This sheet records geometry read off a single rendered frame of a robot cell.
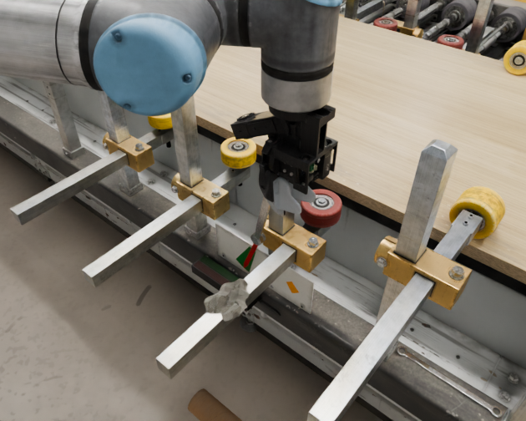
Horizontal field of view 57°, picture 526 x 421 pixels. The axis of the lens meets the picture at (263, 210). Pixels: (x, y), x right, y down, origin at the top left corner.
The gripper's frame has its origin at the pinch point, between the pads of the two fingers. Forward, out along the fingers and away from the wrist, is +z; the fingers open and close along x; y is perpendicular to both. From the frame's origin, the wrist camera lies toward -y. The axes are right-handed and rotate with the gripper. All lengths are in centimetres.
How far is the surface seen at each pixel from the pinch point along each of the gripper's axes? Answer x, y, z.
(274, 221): 6.1, -5.8, 11.2
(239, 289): -9.4, -0.8, 12.5
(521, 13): 161, -9, 16
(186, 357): -22.7, 0.1, 15.5
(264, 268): -1.8, -1.6, 14.4
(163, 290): 22, -73, 101
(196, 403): -5, -26, 93
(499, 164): 50, 21, 10
